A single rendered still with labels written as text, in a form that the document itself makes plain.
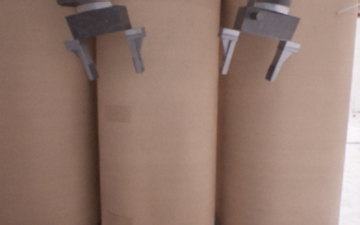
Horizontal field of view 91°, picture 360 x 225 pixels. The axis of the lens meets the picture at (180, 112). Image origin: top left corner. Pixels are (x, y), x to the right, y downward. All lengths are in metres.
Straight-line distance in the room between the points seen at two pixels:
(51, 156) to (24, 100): 0.17
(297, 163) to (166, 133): 0.40
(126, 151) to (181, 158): 0.16
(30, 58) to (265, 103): 0.67
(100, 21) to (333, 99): 0.65
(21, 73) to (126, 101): 0.30
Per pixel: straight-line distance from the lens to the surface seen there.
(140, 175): 0.56
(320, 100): 0.65
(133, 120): 0.52
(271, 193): 0.65
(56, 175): 0.68
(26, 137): 0.67
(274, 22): 0.49
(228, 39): 0.46
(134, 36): 0.46
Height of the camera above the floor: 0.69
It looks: 5 degrees down
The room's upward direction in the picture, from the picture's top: 1 degrees clockwise
